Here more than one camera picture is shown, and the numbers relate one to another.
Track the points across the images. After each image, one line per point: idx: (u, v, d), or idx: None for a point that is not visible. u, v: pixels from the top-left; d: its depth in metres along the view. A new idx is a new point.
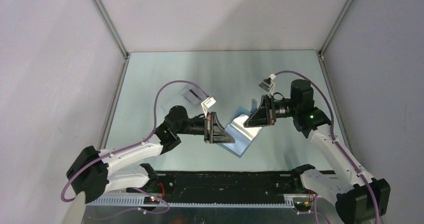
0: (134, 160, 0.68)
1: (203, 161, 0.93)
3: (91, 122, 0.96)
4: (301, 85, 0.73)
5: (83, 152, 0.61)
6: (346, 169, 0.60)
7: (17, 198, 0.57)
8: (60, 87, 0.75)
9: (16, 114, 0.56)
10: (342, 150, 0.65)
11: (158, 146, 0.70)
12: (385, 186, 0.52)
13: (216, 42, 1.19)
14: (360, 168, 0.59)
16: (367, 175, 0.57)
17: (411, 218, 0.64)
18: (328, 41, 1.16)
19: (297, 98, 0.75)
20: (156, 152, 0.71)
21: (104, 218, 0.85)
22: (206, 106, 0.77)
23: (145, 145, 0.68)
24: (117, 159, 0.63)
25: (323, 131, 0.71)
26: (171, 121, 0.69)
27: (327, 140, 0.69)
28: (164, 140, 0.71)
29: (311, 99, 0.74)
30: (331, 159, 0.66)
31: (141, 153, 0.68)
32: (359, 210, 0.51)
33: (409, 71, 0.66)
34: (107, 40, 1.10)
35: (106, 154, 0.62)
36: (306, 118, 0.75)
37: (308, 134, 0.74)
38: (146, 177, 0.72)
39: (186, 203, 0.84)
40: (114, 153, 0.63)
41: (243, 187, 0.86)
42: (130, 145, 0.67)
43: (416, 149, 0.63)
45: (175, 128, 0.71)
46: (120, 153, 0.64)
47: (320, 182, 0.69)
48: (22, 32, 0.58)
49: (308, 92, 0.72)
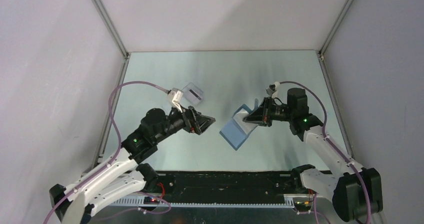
0: (108, 182, 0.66)
1: (203, 161, 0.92)
3: (92, 123, 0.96)
4: (296, 92, 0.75)
5: (50, 192, 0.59)
6: (337, 160, 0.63)
7: (17, 198, 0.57)
8: (60, 87, 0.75)
9: (15, 114, 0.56)
10: (332, 144, 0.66)
11: (128, 161, 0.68)
12: (375, 174, 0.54)
13: (216, 42, 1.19)
14: (350, 158, 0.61)
16: (356, 165, 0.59)
17: (412, 218, 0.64)
18: (328, 41, 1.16)
19: (292, 103, 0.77)
20: (131, 165, 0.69)
21: (104, 218, 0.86)
22: (176, 101, 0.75)
23: (111, 166, 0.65)
24: (83, 192, 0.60)
25: (314, 130, 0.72)
26: (148, 125, 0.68)
27: (319, 138, 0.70)
28: (136, 152, 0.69)
29: (306, 105, 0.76)
30: (324, 154, 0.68)
31: (111, 174, 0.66)
32: (351, 199, 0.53)
33: (409, 71, 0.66)
34: (107, 40, 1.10)
35: (70, 191, 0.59)
36: (300, 122, 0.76)
37: (303, 136, 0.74)
38: (140, 182, 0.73)
39: (186, 203, 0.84)
40: (78, 188, 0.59)
41: (243, 187, 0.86)
42: (95, 171, 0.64)
43: (416, 149, 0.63)
45: (153, 132, 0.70)
46: (85, 185, 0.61)
47: (317, 179, 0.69)
48: (22, 33, 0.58)
49: (303, 98, 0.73)
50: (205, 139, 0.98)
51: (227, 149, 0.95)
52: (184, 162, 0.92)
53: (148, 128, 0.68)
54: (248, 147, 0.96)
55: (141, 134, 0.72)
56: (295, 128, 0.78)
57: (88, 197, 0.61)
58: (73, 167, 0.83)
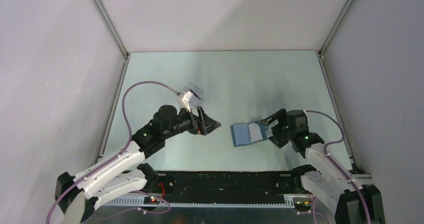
0: (114, 174, 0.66)
1: (203, 161, 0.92)
3: (92, 123, 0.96)
4: (294, 112, 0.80)
5: (59, 179, 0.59)
6: (338, 177, 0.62)
7: (17, 197, 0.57)
8: (60, 87, 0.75)
9: (16, 113, 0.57)
10: (333, 160, 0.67)
11: (137, 154, 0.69)
12: (375, 192, 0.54)
13: (216, 42, 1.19)
14: (350, 175, 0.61)
16: (358, 183, 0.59)
17: (411, 218, 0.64)
18: (328, 41, 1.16)
19: (290, 123, 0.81)
20: (140, 158, 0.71)
21: (104, 218, 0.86)
22: (186, 101, 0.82)
23: (122, 157, 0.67)
24: (92, 181, 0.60)
25: (316, 148, 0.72)
26: (161, 119, 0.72)
27: (320, 156, 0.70)
28: (146, 145, 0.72)
29: (305, 123, 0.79)
30: (324, 170, 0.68)
31: (120, 166, 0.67)
32: (351, 214, 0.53)
33: (409, 70, 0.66)
34: (108, 40, 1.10)
35: (80, 178, 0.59)
36: (301, 139, 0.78)
37: (305, 155, 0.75)
38: (143, 179, 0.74)
39: (186, 203, 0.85)
40: (88, 176, 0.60)
41: (243, 187, 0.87)
42: (106, 161, 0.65)
43: (415, 149, 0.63)
45: (164, 128, 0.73)
46: (96, 173, 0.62)
47: (319, 187, 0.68)
48: (22, 33, 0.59)
49: (300, 116, 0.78)
50: (204, 138, 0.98)
51: (228, 149, 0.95)
52: (184, 162, 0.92)
53: (160, 124, 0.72)
54: (248, 146, 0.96)
55: (151, 129, 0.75)
56: (297, 145, 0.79)
57: (95, 187, 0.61)
58: (72, 168, 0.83)
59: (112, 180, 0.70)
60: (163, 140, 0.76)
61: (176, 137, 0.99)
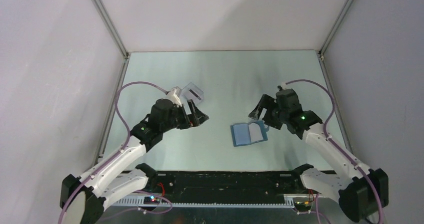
0: (119, 171, 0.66)
1: (204, 161, 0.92)
3: (92, 123, 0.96)
4: (283, 92, 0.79)
5: (64, 183, 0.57)
6: (343, 163, 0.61)
7: (17, 198, 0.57)
8: (60, 88, 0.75)
9: (16, 114, 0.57)
10: (336, 145, 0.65)
11: (139, 147, 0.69)
12: (382, 176, 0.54)
13: (216, 42, 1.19)
14: (356, 160, 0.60)
16: (364, 167, 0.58)
17: (412, 218, 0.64)
18: (328, 41, 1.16)
19: (281, 105, 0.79)
20: (140, 151, 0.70)
21: (104, 219, 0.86)
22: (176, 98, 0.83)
23: (125, 151, 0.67)
24: (99, 178, 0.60)
25: (315, 130, 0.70)
26: (159, 110, 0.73)
27: (321, 139, 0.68)
28: (145, 137, 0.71)
29: (297, 103, 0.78)
30: (328, 157, 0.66)
31: (124, 161, 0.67)
32: (362, 203, 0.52)
33: (410, 70, 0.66)
34: (107, 40, 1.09)
35: (87, 177, 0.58)
36: (296, 118, 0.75)
37: (303, 135, 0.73)
38: (144, 177, 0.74)
39: (186, 203, 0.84)
40: (95, 174, 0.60)
41: (243, 187, 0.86)
42: (109, 159, 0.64)
43: (416, 149, 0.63)
45: (162, 119, 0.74)
46: (101, 171, 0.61)
47: (320, 181, 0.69)
48: (22, 33, 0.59)
49: (291, 95, 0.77)
50: (205, 138, 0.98)
51: (228, 149, 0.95)
52: (184, 162, 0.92)
53: (159, 115, 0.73)
54: (248, 146, 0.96)
55: (149, 123, 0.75)
56: (293, 126, 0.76)
57: (102, 184, 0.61)
58: (72, 168, 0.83)
59: (115, 181, 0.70)
60: (162, 133, 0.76)
61: (176, 137, 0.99)
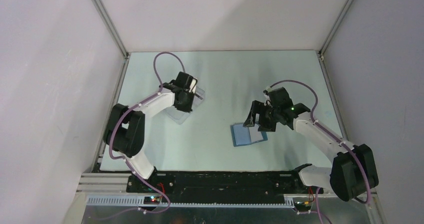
0: (156, 110, 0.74)
1: (204, 161, 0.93)
3: (92, 123, 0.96)
4: (272, 90, 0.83)
5: (113, 111, 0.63)
6: (329, 142, 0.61)
7: (17, 196, 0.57)
8: (60, 87, 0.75)
9: (16, 114, 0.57)
10: (322, 127, 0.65)
11: (172, 94, 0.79)
12: (366, 150, 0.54)
13: (216, 42, 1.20)
14: (340, 138, 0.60)
16: (349, 143, 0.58)
17: (412, 218, 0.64)
18: (328, 41, 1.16)
19: (273, 102, 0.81)
20: (170, 99, 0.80)
21: (104, 219, 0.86)
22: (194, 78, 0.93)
23: (161, 95, 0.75)
24: (145, 107, 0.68)
25: (304, 117, 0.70)
26: (186, 74, 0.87)
27: (309, 123, 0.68)
28: (175, 89, 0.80)
29: (288, 98, 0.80)
30: (316, 141, 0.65)
31: (159, 103, 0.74)
32: (348, 178, 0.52)
33: (410, 70, 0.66)
34: (108, 40, 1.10)
35: (136, 104, 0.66)
36: (286, 110, 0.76)
37: (294, 125, 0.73)
38: (151, 167, 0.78)
39: (185, 203, 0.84)
40: (142, 104, 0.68)
41: (242, 187, 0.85)
42: (150, 97, 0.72)
43: (417, 149, 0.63)
45: (187, 83, 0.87)
46: (145, 104, 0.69)
47: (315, 173, 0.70)
48: (21, 33, 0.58)
49: (280, 90, 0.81)
50: (205, 138, 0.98)
51: (228, 149, 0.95)
52: (184, 162, 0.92)
53: (185, 76, 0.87)
54: (248, 146, 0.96)
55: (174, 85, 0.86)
56: (284, 117, 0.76)
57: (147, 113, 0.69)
58: (72, 167, 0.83)
59: None
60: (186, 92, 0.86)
61: (177, 136, 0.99)
